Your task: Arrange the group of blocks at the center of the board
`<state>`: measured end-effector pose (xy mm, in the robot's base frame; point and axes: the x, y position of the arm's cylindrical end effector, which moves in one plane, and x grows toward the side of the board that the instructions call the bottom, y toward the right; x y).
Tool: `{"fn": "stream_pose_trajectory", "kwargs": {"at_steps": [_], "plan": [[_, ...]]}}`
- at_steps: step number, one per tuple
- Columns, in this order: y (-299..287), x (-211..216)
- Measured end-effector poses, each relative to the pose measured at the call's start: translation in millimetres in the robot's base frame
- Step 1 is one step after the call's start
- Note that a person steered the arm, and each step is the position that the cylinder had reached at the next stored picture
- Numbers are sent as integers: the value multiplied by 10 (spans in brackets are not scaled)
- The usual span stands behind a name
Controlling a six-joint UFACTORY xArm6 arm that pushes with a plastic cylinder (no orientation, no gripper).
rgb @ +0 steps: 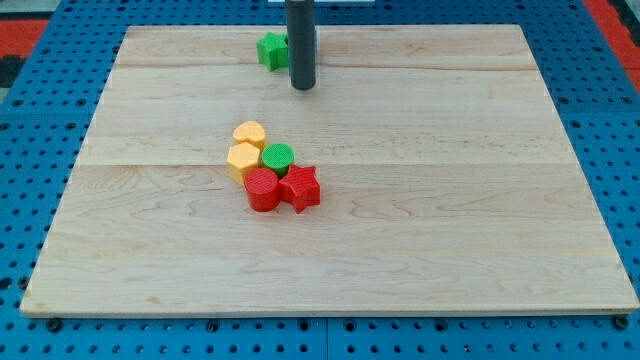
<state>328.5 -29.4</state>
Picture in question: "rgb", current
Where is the light wooden board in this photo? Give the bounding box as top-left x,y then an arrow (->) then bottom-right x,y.
21,24 -> 639,318

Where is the red star block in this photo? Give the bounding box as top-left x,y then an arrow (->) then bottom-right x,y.
279,164 -> 321,213

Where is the green cylinder block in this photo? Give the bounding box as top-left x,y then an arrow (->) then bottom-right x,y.
261,143 -> 295,178

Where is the yellow hexagon block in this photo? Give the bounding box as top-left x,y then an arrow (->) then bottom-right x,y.
227,142 -> 261,185

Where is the red cylinder block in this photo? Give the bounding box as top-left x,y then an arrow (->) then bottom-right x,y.
244,168 -> 280,212

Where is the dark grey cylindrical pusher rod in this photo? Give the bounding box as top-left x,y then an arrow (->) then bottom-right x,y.
285,0 -> 316,91

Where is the green star block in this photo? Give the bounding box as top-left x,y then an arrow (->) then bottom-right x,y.
256,32 -> 289,72

